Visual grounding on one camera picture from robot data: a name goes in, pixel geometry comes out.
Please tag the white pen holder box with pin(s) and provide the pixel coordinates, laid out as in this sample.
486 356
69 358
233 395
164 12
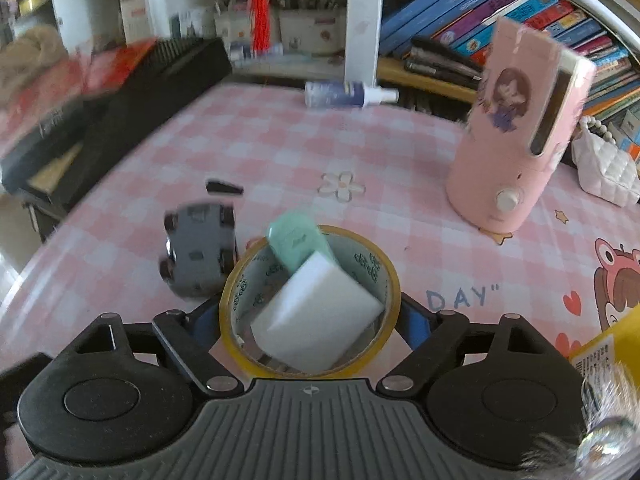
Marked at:
314 32

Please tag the yellow cardboard box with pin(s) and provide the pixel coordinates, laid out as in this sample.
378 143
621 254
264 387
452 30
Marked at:
619 344

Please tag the white charger plug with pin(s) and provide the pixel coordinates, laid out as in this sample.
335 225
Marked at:
315 318

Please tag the white quilted pearl handbag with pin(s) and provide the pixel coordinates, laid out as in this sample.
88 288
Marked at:
604 170

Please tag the black keyboard case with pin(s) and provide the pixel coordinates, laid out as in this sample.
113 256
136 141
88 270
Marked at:
59 162

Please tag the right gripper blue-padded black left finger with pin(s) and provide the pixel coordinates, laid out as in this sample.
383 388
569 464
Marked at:
187 338

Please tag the beige knitted cloth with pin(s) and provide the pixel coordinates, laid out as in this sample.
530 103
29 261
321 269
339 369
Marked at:
28 56

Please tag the yellow tape roll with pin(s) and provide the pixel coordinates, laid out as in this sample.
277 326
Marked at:
258 277

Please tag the blue spray bottle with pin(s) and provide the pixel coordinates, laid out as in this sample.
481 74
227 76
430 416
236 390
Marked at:
340 94

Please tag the mint green utility knife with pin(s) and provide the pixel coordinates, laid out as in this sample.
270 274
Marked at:
294 237

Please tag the grey toy car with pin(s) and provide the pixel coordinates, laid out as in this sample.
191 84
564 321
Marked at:
201 249

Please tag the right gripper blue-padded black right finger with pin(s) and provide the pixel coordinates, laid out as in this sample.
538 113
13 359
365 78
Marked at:
433 339

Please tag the pink cylindrical humidifier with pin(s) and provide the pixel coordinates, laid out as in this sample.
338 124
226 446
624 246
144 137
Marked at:
527 107

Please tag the red patterned gift bag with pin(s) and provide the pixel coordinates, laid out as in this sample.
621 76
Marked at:
80 77

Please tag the pink checkered tablecloth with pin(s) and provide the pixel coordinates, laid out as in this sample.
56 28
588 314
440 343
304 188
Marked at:
379 172

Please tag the red tassel ornament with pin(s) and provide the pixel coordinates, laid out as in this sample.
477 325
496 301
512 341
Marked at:
260 15

